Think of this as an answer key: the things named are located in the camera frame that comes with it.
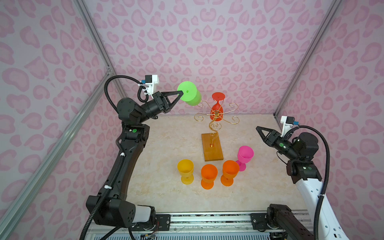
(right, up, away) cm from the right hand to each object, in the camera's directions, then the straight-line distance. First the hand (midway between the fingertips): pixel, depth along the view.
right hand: (259, 129), depth 66 cm
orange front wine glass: (-10, -21, +13) cm, 27 cm away
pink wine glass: (0, -15, +20) cm, 25 cm away
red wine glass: (-17, +9, +11) cm, 22 cm away
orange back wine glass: (-21, -23, +13) cm, 34 cm away
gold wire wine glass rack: (-18, -8, +32) cm, 38 cm away
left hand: (-32, +13, -13) cm, 37 cm away
